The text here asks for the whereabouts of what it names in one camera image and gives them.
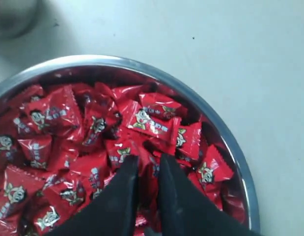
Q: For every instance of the stainless steel cup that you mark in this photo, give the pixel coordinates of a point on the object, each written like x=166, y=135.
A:
x=17, y=17

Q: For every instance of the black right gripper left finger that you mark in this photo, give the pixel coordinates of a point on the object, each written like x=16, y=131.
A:
x=113, y=212

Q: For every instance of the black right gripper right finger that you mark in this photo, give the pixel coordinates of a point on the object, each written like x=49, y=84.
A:
x=180, y=209

